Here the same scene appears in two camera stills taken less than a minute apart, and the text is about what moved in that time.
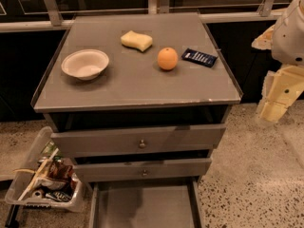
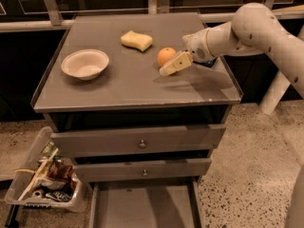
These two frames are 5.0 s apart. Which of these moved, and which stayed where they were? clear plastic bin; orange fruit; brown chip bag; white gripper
Moved: white gripper
Stayed: brown chip bag; clear plastic bin; orange fruit
